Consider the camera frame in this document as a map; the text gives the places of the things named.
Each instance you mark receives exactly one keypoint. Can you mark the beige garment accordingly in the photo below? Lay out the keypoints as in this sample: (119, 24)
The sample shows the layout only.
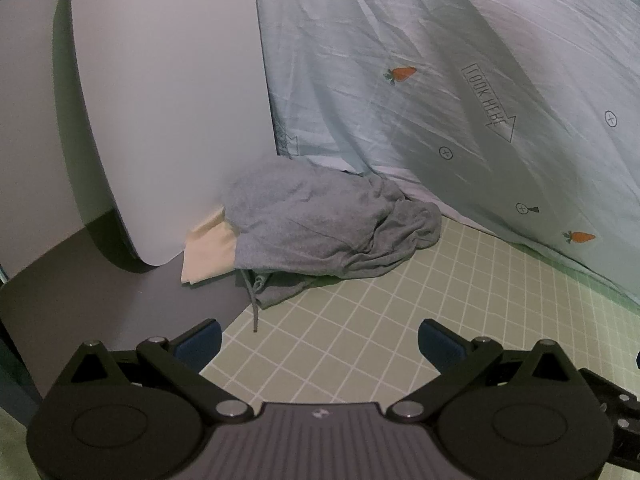
(207, 255)

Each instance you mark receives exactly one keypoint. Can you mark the white rounded board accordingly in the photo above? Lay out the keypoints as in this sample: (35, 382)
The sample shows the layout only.
(165, 110)

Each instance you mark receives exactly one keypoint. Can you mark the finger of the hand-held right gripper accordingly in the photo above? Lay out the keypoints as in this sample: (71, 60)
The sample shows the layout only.
(622, 425)

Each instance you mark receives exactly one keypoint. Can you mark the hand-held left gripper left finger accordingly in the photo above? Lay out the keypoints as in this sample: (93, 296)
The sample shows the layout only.
(200, 342)

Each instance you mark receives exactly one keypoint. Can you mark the light blue carrot print quilt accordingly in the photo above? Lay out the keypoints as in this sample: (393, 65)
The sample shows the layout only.
(375, 120)

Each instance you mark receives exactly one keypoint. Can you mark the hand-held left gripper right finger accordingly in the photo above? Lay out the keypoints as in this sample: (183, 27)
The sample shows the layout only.
(439, 342)

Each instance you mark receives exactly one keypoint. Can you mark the grey hoodie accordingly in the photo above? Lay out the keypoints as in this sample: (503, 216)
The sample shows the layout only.
(310, 225)

